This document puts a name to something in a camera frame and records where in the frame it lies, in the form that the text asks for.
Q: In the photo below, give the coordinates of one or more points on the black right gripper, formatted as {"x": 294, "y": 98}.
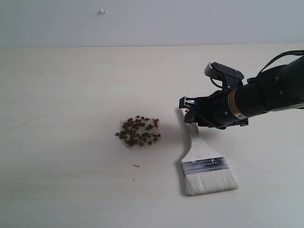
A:
{"x": 211, "y": 111}

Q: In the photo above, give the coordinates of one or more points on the white wooden paint brush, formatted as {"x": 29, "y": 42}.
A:
{"x": 205, "y": 170}

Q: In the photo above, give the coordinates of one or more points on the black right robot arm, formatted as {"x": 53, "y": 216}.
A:
{"x": 275, "y": 89}

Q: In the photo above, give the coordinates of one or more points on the brown beans and crumbs pile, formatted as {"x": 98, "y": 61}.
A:
{"x": 139, "y": 131}

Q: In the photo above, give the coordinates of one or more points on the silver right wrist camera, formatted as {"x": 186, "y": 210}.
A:
{"x": 209, "y": 70}

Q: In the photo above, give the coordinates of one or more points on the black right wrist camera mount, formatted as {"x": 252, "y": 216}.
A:
{"x": 224, "y": 77}

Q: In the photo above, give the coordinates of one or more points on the small white wall plug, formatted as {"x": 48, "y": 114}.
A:
{"x": 101, "y": 12}

